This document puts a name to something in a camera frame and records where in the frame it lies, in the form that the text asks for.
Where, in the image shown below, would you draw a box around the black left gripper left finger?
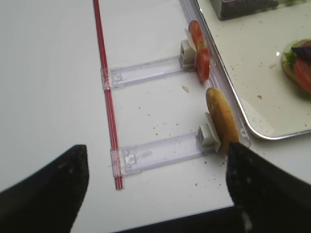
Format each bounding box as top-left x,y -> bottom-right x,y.
0,145 -> 89,233

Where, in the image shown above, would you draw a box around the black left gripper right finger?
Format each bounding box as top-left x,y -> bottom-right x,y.
226,143 -> 311,233

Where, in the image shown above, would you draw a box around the purple cabbage piece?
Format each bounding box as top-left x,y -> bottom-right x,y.
291,46 -> 311,63

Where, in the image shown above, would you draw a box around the tomato slice on bun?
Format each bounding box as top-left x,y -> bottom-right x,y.
294,40 -> 311,93

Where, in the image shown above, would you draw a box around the lettuce under tomato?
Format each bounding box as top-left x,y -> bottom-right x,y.
284,50 -> 297,70

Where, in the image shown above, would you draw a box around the upright tomato slices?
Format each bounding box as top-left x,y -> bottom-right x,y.
188,20 -> 210,83

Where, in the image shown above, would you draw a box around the white pusher block tomato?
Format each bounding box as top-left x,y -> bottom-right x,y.
179,29 -> 198,68

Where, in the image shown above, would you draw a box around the left red strip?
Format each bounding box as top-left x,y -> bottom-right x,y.
92,0 -> 126,190

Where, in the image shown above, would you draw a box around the white pusher block bun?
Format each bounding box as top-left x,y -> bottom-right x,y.
197,112 -> 221,153

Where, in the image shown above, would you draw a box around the lower left clear pusher track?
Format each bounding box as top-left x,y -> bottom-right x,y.
111,133 -> 215,178

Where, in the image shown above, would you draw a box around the clear pusher track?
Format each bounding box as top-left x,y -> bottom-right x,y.
111,133 -> 215,178
101,56 -> 195,90

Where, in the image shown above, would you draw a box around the upright bun half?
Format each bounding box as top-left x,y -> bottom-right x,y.
206,87 -> 240,154

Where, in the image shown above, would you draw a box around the bottom bun on tray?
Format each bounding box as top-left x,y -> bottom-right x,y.
281,39 -> 310,94

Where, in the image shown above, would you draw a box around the upper left clear pusher track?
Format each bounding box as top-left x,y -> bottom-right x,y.
101,56 -> 195,90

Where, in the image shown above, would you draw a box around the silver metal tray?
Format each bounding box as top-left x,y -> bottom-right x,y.
198,0 -> 311,140

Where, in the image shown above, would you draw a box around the purple cabbage shreds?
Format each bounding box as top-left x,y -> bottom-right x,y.
220,0 -> 279,20

